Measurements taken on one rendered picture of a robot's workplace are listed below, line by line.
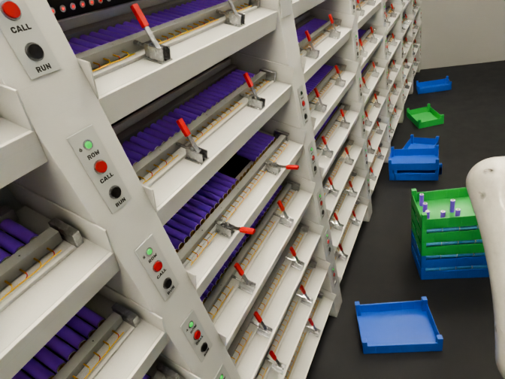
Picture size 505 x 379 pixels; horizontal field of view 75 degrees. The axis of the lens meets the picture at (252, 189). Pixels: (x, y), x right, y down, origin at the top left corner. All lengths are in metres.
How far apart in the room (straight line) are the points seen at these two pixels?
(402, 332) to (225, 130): 1.20
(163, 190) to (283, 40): 0.57
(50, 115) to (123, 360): 0.40
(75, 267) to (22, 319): 0.08
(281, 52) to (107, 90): 0.59
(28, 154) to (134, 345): 0.36
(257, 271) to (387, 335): 0.84
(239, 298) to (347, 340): 0.83
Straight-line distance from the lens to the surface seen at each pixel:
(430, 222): 1.59
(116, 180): 0.52
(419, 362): 1.59
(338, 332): 1.65
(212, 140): 0.73
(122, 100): 0.54
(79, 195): 0.49
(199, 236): 0.74
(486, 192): 0.91
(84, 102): 0.50
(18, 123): 0.48
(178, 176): 0.64
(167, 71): 0.60
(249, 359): 1.02
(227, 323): 0.86
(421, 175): 2.47
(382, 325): 1.66
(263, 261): 0.96
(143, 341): 0.65
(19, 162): 0.47
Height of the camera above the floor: 1.38
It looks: 31 degrees down
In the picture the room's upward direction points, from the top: 17 degrees counter-clockwise
